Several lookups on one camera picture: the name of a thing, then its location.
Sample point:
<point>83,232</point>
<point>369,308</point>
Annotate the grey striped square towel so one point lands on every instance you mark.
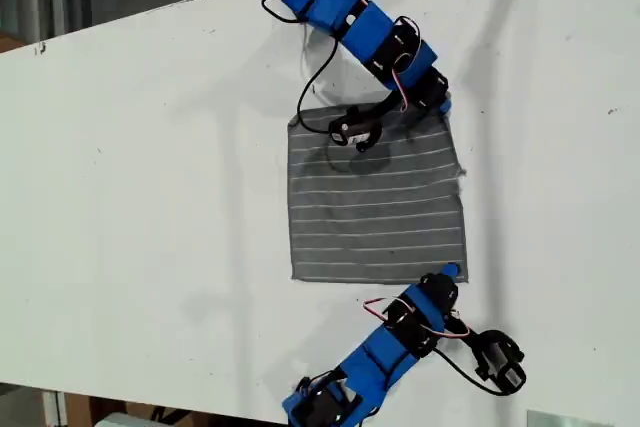
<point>375,217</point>

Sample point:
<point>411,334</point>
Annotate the white container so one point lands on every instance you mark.
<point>125,421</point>

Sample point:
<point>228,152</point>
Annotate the brown cardboard box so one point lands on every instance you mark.
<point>82,409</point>

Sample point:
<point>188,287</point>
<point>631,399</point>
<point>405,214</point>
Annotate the white table leg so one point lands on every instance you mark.
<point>54,409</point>

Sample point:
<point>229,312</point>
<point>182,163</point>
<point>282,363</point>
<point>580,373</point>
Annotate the black camera stalk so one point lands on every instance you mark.
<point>472,336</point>
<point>385,106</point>

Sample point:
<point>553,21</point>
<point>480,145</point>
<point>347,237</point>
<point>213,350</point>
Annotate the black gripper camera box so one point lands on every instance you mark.
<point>502,362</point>
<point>352,129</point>

